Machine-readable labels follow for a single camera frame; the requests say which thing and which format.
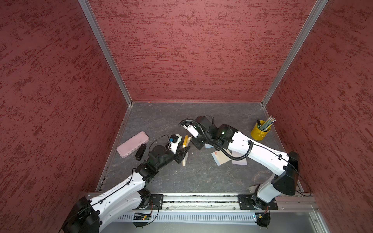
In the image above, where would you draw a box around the yellow memo pad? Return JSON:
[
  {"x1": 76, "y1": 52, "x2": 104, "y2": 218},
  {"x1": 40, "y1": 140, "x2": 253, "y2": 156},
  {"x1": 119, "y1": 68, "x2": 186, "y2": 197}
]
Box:
[{"x1": 182, "y1": 136, "x2": 191, "y2": 167}]

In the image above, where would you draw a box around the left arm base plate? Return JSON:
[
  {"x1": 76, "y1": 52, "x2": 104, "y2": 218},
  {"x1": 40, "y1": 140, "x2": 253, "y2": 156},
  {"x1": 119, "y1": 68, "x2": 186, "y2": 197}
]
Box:
[{"x1": 138, "y1": 194, "x2": 164, "y2": 210}]

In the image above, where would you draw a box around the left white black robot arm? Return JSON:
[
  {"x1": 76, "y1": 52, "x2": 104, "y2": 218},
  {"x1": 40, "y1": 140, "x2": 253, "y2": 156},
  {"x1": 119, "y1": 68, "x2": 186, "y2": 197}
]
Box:
[{"x1": 60, "y1": 145, "x2": 190, "y2": 233}]

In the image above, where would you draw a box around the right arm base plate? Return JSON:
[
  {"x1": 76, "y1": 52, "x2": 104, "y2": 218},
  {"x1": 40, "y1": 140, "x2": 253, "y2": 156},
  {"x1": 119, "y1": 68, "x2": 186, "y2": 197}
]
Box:
[{"x1": 238, "y1": 194, "x2": 278, "y2": 211}]

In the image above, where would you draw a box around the bundle of pencils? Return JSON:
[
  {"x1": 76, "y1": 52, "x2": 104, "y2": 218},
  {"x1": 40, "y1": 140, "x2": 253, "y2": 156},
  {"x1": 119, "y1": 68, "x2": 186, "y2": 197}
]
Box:
[{"x1": 257, "y1": 116, "x2": 276, "y2": 132}]

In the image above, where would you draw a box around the pink pencil case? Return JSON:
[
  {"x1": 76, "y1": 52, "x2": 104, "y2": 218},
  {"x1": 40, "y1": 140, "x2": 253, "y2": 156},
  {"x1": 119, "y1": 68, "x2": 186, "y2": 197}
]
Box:
[{"x1": 116, "y1": 132, "x2": 149, "y2": 158}]

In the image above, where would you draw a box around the torn blue page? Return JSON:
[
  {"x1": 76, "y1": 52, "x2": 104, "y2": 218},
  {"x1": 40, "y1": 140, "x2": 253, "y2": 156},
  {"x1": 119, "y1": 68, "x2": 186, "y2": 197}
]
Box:
[{"x1": 211, "y1": 151, "x2": 231, "y2": 166}]

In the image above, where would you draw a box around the yellow pen cup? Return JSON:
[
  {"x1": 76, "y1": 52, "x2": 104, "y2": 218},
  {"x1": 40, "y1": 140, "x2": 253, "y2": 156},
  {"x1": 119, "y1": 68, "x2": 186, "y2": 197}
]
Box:
[{"x1": 250, "y1": 122, "x2": 271, "y2": 141}]

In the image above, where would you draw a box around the small black device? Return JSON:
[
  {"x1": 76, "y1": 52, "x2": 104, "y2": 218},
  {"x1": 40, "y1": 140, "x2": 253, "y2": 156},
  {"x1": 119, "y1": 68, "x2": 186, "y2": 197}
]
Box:
[{"x1": 135, "y1": 144, "x2": 147, "y2": 161}]

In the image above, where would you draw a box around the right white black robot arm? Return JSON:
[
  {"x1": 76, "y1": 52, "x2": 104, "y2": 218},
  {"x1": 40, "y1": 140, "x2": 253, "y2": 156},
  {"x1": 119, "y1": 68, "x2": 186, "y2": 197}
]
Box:
[{"x1": 179, "y1": 116, "x2": 300, "y2": 209}]

